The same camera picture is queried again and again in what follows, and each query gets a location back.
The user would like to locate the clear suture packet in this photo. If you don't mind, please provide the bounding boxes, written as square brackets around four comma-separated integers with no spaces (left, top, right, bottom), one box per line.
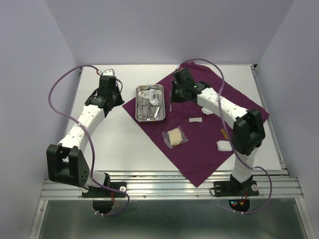
[149,89,160,106]

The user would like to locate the small white gauze roll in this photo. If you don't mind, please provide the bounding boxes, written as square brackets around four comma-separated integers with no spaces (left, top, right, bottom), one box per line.
[189,118,202,122]

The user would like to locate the stainless steel instrument tray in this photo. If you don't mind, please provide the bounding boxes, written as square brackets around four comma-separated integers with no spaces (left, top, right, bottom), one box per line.
[135,84,165,122]

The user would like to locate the white blue label packet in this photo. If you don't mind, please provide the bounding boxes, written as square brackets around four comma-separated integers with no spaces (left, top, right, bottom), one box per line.
[141,91,150,99]

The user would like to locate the straight steel scissors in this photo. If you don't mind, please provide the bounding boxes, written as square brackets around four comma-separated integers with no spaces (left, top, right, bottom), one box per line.
[138,103,148,120]

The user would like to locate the bagged beige gloves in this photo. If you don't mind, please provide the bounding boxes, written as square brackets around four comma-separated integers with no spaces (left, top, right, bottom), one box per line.
[162,126,189,149]

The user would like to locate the orange adhesive strip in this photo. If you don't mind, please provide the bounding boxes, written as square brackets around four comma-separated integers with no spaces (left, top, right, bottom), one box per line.
[220,128,228,140]

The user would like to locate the long steel forceps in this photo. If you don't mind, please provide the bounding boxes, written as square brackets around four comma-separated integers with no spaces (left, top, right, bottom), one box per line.
[144,101,153,120]

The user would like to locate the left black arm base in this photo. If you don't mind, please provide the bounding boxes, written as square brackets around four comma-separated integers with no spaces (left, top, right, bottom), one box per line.
[82,182,127,198]

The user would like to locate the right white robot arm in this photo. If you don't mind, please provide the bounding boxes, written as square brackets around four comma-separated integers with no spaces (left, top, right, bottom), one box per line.
[170,68,265,197]

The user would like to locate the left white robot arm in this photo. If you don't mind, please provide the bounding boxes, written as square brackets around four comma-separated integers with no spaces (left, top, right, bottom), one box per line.
[46,75,124,196]

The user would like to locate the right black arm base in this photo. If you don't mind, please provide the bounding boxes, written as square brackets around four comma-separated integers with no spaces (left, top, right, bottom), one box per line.
[209,175,259,197]

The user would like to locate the white gauze pad centre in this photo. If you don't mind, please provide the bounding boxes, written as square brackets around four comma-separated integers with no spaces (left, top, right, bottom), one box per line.
[201,108,213,115]

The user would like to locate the white gauze pad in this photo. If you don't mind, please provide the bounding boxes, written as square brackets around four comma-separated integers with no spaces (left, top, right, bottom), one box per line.
[216,140,232,152]
[201,108,213,115]

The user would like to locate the white gauze pad lower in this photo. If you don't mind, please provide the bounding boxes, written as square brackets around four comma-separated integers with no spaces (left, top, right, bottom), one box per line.
[216,140,232,152]

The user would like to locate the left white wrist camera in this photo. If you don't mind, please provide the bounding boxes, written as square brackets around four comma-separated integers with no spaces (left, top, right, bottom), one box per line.
[102,69,115,76]

